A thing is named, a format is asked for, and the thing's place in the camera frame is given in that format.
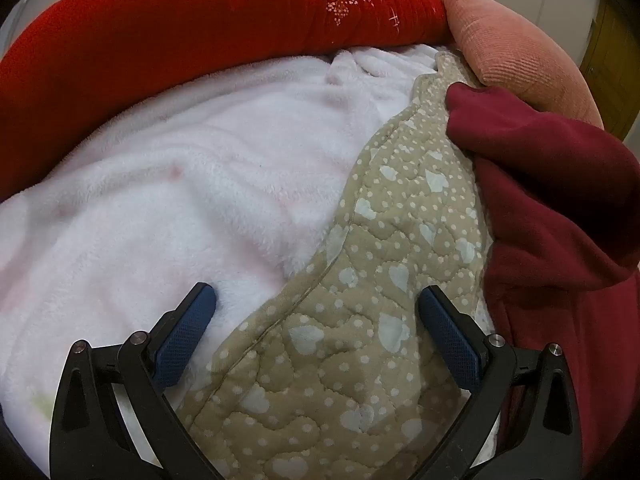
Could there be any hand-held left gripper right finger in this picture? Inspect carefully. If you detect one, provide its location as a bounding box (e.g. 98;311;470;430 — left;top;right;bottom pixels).
417;285;584;480

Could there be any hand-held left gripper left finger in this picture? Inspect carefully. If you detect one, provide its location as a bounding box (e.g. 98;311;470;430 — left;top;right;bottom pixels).
48;282;227;480

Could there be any wooden door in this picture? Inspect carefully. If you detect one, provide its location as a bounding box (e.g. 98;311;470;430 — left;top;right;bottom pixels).
579;0;640;142

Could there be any red embroidered quilt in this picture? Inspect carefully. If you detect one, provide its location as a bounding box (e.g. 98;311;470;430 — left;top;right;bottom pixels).
0;0;451;202

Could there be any beige dotted quilted blanket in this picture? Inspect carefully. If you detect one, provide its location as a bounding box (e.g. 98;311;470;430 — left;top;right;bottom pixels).
170;52;502;480

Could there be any white fleece blanket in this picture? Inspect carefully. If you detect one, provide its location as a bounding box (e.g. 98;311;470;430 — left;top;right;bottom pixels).
0;44;442;467

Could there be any dark red garment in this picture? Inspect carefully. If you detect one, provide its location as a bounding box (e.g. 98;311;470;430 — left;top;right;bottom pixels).
444;82;640;467

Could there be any pink corduroy pillow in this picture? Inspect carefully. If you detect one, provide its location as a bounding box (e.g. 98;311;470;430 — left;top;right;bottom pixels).
432;0;609;134

